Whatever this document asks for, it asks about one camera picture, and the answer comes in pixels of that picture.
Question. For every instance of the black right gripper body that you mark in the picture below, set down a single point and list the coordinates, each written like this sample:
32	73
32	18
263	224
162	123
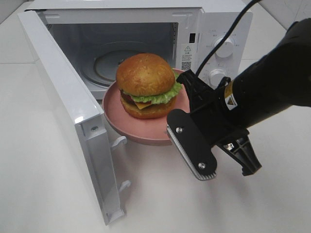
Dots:
219	130

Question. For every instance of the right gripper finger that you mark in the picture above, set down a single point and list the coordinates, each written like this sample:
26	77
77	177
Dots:
201	96
191	144

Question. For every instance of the pink round plate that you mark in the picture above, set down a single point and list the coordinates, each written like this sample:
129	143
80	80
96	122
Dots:
151	132

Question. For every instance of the burger with lettuce and cheese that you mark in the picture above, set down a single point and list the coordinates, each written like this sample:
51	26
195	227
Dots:
147	85

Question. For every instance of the white microwave door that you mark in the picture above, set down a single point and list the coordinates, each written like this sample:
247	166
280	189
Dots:
80	117

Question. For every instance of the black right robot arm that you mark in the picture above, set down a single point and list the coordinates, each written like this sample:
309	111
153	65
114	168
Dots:
280	79

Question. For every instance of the lower white timer knob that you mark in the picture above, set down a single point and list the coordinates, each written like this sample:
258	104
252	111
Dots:
215	77

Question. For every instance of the white warning label sticker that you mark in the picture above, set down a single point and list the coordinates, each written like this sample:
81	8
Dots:
186	56

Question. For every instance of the upper white power knob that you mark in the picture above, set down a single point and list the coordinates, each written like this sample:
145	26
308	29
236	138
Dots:
226	49

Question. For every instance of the glass microwave turntable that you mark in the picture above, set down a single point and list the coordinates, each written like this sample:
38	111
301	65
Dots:
99	63

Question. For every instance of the white microwave oven body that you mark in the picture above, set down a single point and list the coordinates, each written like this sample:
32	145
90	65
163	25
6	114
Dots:
76	24

